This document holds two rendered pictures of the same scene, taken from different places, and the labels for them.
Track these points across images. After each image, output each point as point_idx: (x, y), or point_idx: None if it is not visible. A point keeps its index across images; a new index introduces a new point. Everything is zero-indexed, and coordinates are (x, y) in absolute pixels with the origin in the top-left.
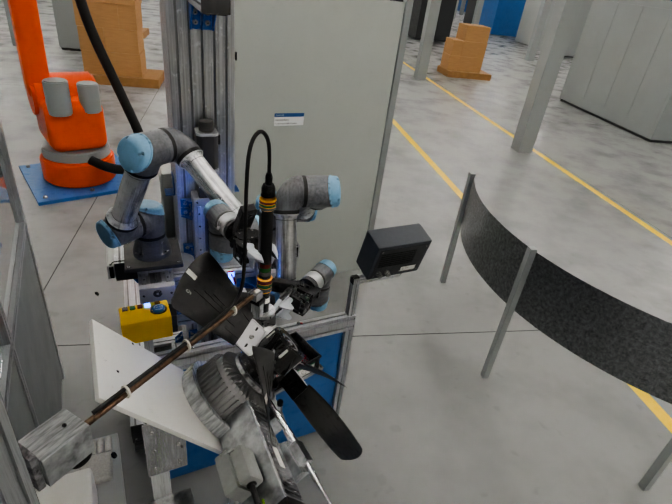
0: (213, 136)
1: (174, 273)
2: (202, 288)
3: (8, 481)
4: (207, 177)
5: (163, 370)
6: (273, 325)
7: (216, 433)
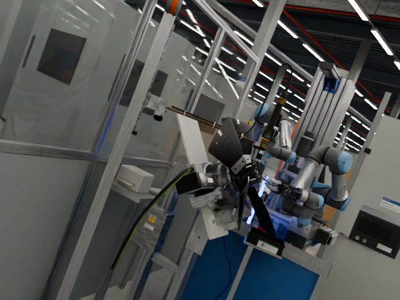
0: (308, 138)
1: None
2: (237, 127)
3: (143, 86)
4: (283, 130)
5: (203, 153)
6: None
7: None
